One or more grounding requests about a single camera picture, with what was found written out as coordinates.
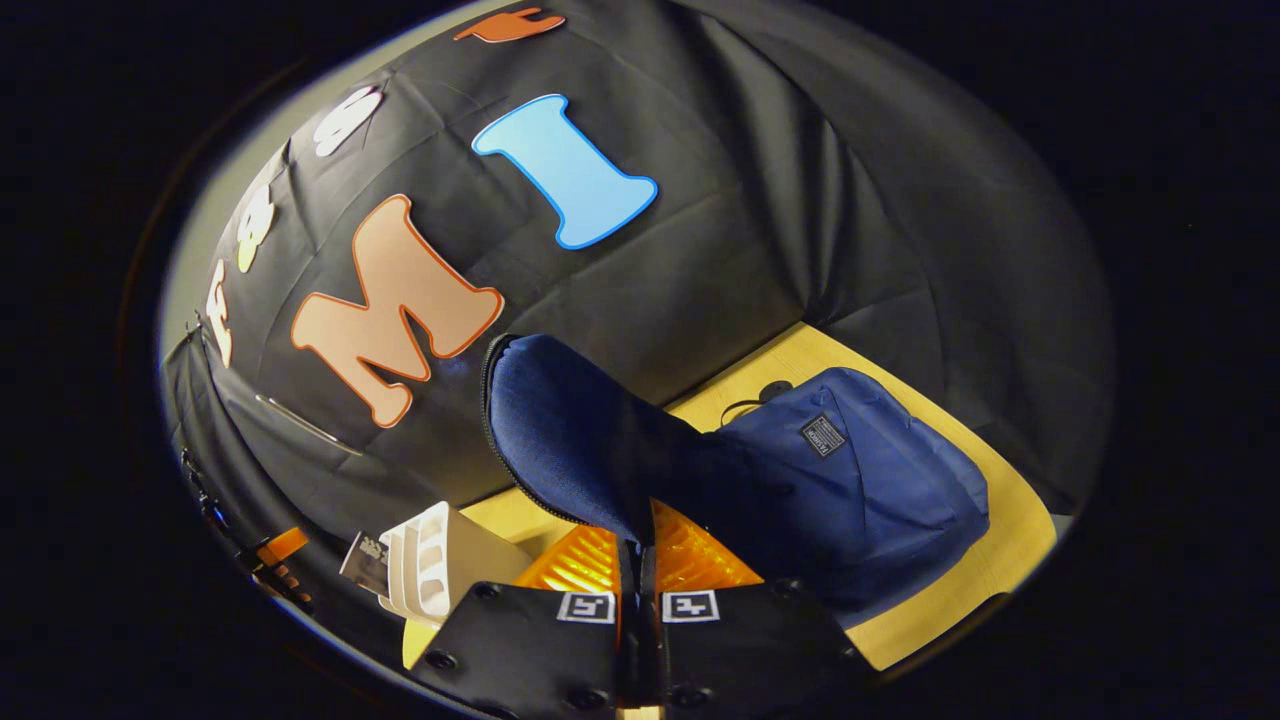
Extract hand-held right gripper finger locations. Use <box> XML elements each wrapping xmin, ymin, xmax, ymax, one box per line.
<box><xmin>641</xmin><ymin>499</ymin><xmax>878</xmax><ymax>716</ymax></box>
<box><xmin>410</xmin><ymin>525</ymin><xmax>642</xmax><ymax>720</ymax></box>

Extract white book with dark cover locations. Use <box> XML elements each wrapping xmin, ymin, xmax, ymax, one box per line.
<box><xmin>340</xmin><ymin>532</ymin><xmax>391</xmax><ymax>598</ymax></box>

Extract white plastic bookshelf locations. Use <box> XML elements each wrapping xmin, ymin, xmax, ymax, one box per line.
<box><xmin>378</xmin><ymin>502</ymin><xmax>536</xmax><ymax>631</ymax></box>

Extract blue schoolbag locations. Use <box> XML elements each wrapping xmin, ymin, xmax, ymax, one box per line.
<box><xmin>480</xmin><ymin>333</ymin><xmax>991</xmax><ymax>611</ymax></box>

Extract black backdrop cloth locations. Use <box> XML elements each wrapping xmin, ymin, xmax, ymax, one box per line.
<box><xmin>160</xmin><ymin>0</ymin><xmax>1116</xmax><ymax>621</ymax></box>

